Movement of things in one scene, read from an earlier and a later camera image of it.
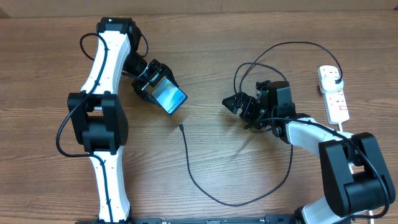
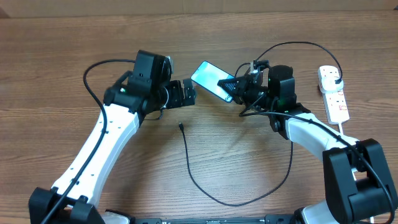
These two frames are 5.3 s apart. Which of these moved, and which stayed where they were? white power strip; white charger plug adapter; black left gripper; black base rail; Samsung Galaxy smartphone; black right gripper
Moved: black left gripper; black right gripper; Samsung Galaxy smartphone
Stayed: black base rail; white charger plug adapter; white power strip
